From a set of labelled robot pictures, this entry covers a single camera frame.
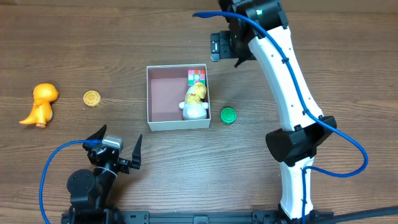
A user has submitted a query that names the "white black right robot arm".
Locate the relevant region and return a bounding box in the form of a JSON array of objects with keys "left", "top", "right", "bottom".
[{"left": 212, "top": 0, "right": 336, "bottom": 223}]

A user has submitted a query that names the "multicolour puzzle cube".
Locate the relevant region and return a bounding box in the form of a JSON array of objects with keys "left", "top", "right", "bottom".
[{"left": 188, "top": 70, "right": 206, "bottom": 86}]

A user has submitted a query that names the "thick black cable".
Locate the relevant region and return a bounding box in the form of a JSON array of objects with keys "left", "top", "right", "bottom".
[{"left": 323, "top": 205, "right": 398, "bottom": 224}]

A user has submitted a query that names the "white plush duck toy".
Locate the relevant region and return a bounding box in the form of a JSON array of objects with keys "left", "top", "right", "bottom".
[{"left": 178, "top": 82, "right": 209, "bottom": 120}]

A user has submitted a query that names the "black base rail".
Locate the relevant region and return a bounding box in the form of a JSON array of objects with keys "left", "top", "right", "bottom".
[{"left": 60, "top": 210, "right": 335, "bottom": 224}]

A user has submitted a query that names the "yellow round disc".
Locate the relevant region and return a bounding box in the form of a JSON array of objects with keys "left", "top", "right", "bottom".
[{"left": 83, "top": 90, "right": 101, "bottom": 107}]

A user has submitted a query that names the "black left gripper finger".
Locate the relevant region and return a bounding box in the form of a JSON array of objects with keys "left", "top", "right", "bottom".
[
  {"left": 82, "top": 124, "right": 107, "bottom": 152},
  {"left": 130, "top": 135, "right": 142, "bottom": 169}
]

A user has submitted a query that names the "white box pink interior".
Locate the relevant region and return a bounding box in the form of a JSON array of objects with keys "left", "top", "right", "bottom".
[{"left": 147, "top": 63, "right": 211, "bottom": 131}]

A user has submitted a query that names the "green round disc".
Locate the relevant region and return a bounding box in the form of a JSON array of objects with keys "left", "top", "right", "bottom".
[{"left": 220, "top": 107, "right": 237, "bottom": 124}]

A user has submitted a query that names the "orange dinosaur figure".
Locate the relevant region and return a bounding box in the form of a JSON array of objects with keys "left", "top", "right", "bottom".
[{"left": 19, "top": 83, "right": 59, "bottom": 128}]

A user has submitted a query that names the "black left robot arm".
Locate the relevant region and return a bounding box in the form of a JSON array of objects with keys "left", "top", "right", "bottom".
[{"left": 67, "top": 125, "right": 142, "bottom": 211}]

